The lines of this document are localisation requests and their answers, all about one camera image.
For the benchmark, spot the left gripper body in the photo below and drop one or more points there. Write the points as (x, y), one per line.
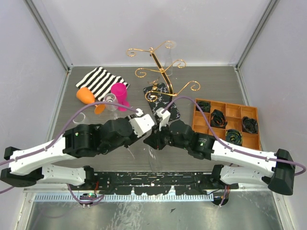
(134, 139)

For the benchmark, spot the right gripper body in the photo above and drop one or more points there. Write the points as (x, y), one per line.
(162, 138)

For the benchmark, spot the clear champagne flute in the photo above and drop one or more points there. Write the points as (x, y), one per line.
(153, 160)
(169, 60)

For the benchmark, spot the gold wine glass rack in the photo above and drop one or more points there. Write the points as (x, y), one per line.
(152, 95)

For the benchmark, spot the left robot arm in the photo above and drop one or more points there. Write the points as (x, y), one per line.
(37, 165)

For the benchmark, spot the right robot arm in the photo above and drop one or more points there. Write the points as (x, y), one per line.
(276, 170)

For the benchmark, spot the clear round wine glass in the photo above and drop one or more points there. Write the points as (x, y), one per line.
(113, 109)

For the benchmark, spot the pink plastic wine glass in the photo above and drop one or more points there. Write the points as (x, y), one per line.
(120, 91)

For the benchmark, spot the orange plastic wine glass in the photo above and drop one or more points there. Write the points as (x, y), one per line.
(87, 97)

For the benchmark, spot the black coil top left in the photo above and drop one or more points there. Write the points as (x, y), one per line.
(204, 106)

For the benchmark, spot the black coil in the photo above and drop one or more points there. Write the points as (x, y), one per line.
(249, 125)
(218, 119)
(204, 106)
(234, 136)

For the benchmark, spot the striped black white cloth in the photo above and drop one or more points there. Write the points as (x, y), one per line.
(99, 81)

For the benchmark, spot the black coil centre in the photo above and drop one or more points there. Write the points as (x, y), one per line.
(218, 119)

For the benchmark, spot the black coil bottom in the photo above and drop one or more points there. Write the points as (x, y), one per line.
(234, 136)

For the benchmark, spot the orange compartment tray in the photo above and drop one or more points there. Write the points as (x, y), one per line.
(234, 114)

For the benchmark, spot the black coil right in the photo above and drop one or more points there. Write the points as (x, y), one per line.
(249, 125)

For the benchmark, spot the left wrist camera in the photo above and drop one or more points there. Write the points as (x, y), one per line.
(142, 123)

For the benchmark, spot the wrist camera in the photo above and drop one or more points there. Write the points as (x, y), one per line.
(163, 117)
(142, 123)

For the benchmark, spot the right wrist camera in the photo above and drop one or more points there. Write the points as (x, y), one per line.
(163, 117)

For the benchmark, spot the black mounting base plate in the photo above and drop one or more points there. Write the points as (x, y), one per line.
(154, 183)

